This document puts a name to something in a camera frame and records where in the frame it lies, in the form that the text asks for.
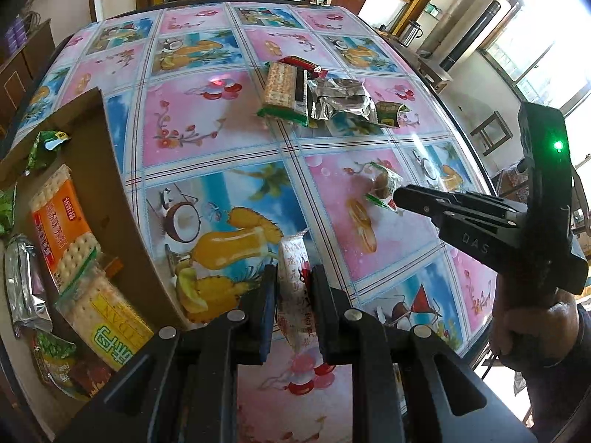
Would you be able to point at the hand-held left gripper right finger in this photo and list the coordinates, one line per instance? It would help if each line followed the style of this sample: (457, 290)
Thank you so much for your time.
(323, 327)

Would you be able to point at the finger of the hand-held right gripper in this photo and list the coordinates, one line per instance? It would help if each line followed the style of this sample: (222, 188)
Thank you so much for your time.
(489, 200)
(429, 205)

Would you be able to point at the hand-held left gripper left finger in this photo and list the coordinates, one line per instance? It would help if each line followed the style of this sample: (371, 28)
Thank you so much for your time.
(268, 332)

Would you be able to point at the clear green-edged nut packet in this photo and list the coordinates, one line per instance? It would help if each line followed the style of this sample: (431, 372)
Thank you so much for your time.
(382, 183)

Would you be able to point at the white packet with red print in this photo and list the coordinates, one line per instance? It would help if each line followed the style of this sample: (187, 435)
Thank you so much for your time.
(295, 281)

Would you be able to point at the green packet with yellow label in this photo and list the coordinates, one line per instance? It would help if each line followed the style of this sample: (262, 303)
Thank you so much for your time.
(392, 113)

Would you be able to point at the silver foil packet dark print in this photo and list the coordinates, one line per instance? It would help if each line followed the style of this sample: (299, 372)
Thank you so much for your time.
(339, 99)

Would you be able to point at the yellow label cracker packet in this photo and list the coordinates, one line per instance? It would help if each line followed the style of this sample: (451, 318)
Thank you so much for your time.
(108, 318)

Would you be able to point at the green black striped cracker packet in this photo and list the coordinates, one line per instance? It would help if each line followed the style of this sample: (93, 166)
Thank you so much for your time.
(284, 92)

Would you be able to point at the shallow cardboard box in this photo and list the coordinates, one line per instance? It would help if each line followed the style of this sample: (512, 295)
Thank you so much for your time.
(120, 203)

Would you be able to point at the green pea snack packet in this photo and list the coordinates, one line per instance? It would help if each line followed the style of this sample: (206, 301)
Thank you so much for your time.
(53, 360)

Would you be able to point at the orange label cracker packet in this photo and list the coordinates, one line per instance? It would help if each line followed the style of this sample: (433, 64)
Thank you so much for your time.
(60, 221)

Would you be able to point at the plain silver foil packet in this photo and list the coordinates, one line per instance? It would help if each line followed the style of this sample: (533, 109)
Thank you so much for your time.
(23, 281)

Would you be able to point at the person's right forearm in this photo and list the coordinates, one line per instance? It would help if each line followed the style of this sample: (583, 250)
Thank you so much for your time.
(568, 387)

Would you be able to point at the person's right hand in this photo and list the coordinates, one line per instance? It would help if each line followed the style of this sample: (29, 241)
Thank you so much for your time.
(531, 332)

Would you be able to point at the dark wooden stool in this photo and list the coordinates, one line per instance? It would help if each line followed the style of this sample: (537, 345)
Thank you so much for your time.
(491, 129)

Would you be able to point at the low wooden side table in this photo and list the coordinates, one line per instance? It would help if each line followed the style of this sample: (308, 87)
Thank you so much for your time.
(434, 71)

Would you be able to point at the bright window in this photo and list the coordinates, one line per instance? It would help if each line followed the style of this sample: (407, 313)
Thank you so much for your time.
(531, 55)

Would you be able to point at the tall black cylinder appliance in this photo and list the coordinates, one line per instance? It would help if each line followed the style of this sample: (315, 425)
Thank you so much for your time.
(471, 32)

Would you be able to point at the steel electric kettle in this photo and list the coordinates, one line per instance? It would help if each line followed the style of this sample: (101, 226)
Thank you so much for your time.
(411, 33)

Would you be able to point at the dark red snack packet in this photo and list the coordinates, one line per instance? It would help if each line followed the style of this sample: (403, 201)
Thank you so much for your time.
(90, 374)

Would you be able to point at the gold pillar shelf unit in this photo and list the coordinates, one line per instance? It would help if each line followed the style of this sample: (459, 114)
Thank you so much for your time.
(420, 0)

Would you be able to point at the small box on table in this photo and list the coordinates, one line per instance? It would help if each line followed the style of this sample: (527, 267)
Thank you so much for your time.
(321, 0)

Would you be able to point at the small green snack packet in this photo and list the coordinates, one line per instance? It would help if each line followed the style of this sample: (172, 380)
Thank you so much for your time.
(6, 207)
(46, 145)

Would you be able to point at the brown wooden sideboard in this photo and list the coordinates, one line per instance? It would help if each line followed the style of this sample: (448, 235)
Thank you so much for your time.
(32, 69)

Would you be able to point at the purple spray can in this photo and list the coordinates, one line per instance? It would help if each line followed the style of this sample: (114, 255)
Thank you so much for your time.
(19, 30)
(10, 37)

